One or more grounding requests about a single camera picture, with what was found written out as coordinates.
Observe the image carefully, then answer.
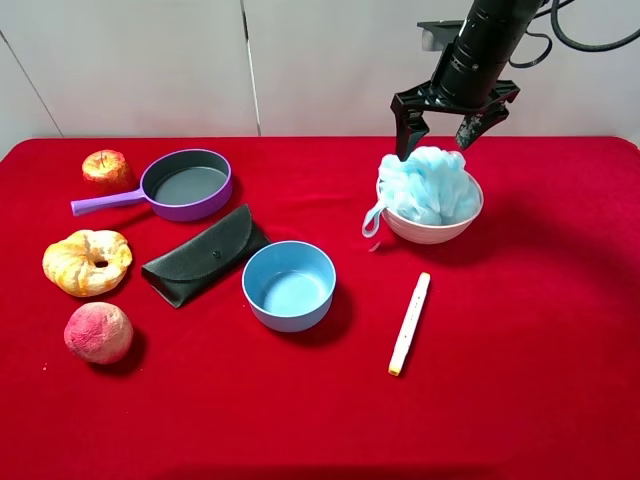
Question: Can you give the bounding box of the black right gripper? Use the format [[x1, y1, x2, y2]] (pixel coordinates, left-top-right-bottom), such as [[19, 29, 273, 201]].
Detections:
[[390, 80, 520, 162]]

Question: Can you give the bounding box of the blue mesh bath sponge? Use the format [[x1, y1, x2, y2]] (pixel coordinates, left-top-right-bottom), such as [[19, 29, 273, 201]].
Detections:
[[362, 146, 479, 238]]

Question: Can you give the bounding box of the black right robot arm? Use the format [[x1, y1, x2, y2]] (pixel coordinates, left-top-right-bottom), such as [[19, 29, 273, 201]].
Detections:
[[390, 0, 544, 161]]

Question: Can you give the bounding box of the white ceramic bowl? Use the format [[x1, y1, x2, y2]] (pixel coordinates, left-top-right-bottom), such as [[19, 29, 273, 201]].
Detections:
[[381, 174, 484, 245]]

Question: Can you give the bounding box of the blue plastic bowl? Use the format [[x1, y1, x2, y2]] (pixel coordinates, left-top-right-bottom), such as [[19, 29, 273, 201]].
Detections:
[[241, 240, 337, 333]]

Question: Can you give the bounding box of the white yellow marker pen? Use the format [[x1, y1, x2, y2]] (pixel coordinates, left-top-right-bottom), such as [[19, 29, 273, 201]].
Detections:
[[388, 272, 431, 376]]

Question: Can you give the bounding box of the purple toy frying pan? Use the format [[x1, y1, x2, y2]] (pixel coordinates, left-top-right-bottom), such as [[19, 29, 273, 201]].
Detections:
[[71, 149, 233, 222]]

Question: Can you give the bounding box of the red velvet tablecloth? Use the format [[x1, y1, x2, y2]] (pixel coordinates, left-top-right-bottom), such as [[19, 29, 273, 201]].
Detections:
[[1, 137, 639, 479]]

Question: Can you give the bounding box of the black glasses case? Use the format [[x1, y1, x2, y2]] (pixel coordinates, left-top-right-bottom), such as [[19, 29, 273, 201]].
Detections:
[[141, 204, 270, 308]]

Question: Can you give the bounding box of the red yellow toy apple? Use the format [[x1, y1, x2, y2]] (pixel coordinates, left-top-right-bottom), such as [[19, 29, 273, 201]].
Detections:
[[82, 149, 138, 194]]

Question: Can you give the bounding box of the yellow white toy pumpkin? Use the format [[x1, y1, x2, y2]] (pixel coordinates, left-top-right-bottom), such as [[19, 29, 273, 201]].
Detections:
[[42, 230, 133, 297]]

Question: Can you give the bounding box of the pink toy peach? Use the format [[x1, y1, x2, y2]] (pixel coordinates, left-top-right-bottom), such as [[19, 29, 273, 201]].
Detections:
[[63, 302, 134, 365]]

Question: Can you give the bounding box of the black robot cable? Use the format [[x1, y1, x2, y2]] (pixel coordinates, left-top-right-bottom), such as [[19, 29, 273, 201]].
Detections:
[[508, 0, 640, 70]]

